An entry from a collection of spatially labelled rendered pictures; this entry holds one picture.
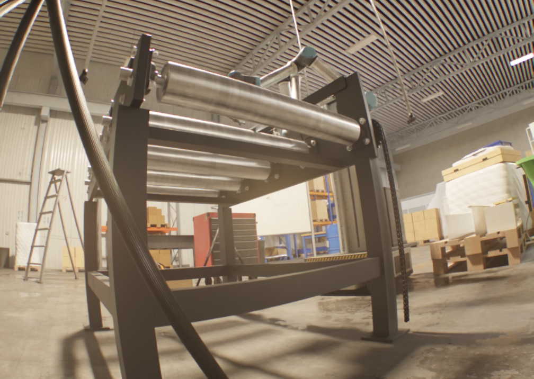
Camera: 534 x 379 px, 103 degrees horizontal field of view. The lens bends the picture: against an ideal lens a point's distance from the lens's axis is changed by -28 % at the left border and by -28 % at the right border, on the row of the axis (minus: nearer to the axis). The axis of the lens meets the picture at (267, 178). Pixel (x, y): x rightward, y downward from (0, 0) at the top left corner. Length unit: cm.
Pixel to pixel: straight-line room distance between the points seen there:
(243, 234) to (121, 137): 334
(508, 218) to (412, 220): 727
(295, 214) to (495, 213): 473
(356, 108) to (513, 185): 328
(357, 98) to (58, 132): 1148
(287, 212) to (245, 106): 569
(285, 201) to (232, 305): 584
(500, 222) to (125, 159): 255
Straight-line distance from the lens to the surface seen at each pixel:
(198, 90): 79
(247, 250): 391
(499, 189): 425
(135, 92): 68
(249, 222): 397
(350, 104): 138
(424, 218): 960
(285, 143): 130
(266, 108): 90
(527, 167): 317
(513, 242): 261
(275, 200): 645
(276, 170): 164
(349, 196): 267
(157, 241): 655
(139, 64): 72
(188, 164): 137
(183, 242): 679
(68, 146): 1195
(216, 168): 143
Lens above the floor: 41
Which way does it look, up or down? 14 degrees up
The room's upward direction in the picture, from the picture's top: 5 degrees counter-clockwise
